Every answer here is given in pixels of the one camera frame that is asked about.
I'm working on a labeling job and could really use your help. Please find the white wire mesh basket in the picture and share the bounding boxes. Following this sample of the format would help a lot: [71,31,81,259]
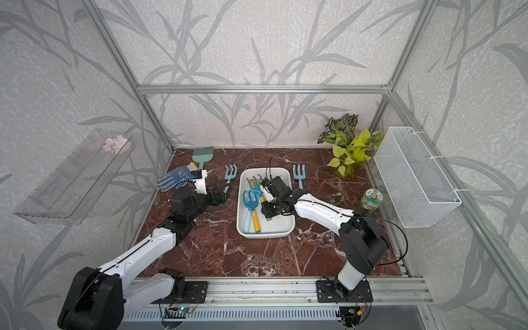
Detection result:
[374,126,462,228]

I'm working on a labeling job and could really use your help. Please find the light blue rake white handle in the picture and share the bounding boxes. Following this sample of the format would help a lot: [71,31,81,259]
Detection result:
[292,164,306,190]

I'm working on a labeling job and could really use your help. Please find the white plastic storage box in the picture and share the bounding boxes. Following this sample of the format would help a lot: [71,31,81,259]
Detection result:
[236,168,295,239]

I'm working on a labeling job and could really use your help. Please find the potted green plant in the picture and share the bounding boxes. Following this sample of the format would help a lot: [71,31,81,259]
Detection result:
[318,114,385,179]

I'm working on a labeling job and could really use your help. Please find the mint green hand brush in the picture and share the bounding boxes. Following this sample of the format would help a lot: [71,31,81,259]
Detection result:
[192,147,215,170]

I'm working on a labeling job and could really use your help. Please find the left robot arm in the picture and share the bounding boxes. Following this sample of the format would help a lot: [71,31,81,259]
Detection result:
[57,184,231,329]

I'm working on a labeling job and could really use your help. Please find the aluminium front rail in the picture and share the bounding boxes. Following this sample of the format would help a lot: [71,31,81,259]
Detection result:
[118,276,433,314]

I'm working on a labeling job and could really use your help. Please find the clear acrylic wall shelf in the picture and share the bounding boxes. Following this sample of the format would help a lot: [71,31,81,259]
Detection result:
[14,129,135,225]

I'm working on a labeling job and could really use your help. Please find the light blue fork white handle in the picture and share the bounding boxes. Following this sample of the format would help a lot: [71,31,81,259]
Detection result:
[224,164,238,195]

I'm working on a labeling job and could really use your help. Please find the dark blue fork yellow handle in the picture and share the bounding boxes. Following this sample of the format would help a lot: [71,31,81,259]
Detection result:
[247,177,266,220]

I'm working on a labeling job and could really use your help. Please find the blue dotted work glove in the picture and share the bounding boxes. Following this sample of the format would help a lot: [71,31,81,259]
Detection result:
[157,162,198,192]

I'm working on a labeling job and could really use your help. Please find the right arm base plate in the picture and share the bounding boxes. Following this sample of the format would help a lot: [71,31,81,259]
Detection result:
[316,277,373,304]

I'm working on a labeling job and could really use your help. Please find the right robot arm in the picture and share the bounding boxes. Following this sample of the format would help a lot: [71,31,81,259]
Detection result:
[261,177,389,293]

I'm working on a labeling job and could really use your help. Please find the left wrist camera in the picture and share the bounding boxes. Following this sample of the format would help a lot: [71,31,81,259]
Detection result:
[190,170,208,195]

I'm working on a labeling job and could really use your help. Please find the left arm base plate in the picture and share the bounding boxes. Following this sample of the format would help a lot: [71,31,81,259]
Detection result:
[153,280,209,305]

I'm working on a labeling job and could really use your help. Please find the dark blue rake yellow handle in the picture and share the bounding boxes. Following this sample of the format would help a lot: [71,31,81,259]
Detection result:
[243,191,261,234]

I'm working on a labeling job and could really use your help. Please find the pink artificial flowers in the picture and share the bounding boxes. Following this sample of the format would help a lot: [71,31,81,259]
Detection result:
[103,135,131,154]

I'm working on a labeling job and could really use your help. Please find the small green labelled jar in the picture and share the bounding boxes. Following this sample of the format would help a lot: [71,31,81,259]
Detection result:
[360,188,384,212]

